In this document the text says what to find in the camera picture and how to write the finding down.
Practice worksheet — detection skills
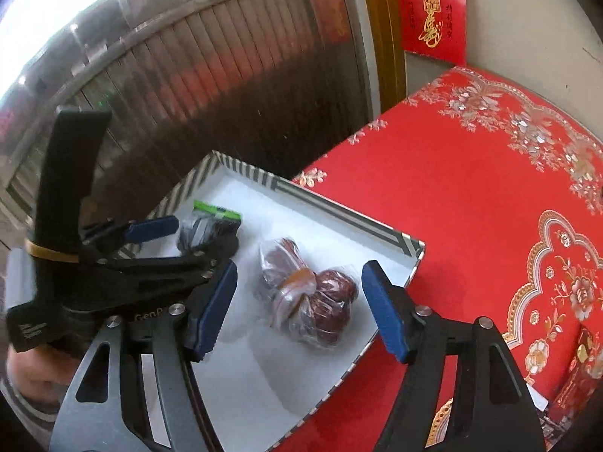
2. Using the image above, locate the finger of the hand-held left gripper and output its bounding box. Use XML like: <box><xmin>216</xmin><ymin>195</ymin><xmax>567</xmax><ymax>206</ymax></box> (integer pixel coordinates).
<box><xmin>94</xmin><ymin>238</ymin><xmax>240</xmax><ymax>304</ymax></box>
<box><xmin>81</xmin><ymin>215</ymin><xmax>181</xmax><ymax>257</ymax></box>

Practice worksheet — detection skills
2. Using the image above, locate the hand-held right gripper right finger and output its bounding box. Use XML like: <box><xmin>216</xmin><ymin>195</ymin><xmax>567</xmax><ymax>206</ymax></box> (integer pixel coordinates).
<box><xmin>361</xmin><ymin>260</ymin><xmax>540</xmax><ymax>452</ymax></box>

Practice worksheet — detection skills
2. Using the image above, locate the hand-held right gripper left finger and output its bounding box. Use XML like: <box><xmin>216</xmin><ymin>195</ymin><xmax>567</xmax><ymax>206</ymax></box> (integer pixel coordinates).
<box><xmin>49</xmin><ymin>260</ymin><xmax>239</xmax><ymax>452</ymax></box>

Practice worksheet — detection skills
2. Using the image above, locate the green snack packet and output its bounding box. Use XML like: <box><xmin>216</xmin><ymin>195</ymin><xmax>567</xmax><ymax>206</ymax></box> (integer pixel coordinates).
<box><xmin>176</xmin><ymin>200</ymin><xmax>243</xmax><ymax>252</ymax></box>

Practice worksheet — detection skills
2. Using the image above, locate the clear plastic snack bag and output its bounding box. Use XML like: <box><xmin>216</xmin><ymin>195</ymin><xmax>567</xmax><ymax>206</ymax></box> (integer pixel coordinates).
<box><xmin>254</xmin><ymin>237</ymin><xmax>361</xmax><ymax>349</ymax></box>

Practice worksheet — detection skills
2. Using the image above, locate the white box with striped rim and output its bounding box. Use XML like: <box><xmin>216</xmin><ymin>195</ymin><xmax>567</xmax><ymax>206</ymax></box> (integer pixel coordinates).
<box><xmin>136</xmin><ymin>150</ymin><xmax>426</xmax><ymax>452</ymax></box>

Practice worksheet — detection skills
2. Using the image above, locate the person's left hand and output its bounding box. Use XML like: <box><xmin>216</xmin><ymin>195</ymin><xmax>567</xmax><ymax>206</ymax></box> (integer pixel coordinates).
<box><xmin>6</xmin><ymin>344</ymin><xmax>78</xmax><ymax>403</ymax></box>

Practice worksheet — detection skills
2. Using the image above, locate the red floral tablecloth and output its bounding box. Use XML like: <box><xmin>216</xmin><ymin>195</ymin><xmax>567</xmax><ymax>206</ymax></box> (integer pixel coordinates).
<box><xmin>278</xmin><ymin>65</ymin><xmax>603</xmax><ymax>452</ymax></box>

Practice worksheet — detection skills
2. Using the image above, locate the red gold packet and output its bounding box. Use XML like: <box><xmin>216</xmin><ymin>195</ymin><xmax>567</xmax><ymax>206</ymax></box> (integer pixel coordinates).
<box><xmin>551</xmin><ymin>325</ymin><xmax>599</xmax><ymax>434</ymax></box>

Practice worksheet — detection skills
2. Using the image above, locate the yellow wooden door frame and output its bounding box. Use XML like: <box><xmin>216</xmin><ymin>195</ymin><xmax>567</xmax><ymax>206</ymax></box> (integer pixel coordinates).
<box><xmin>355</xmin><ymin>0</ymin><xmax>407</xmax><ymax>118</ymax></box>

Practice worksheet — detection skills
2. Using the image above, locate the red wall banner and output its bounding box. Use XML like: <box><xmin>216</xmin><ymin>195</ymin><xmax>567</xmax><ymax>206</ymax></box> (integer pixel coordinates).
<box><xmin>391</xmin><ymin>0</ymin><xmax>468</xmax><ymax>67</ymax></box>

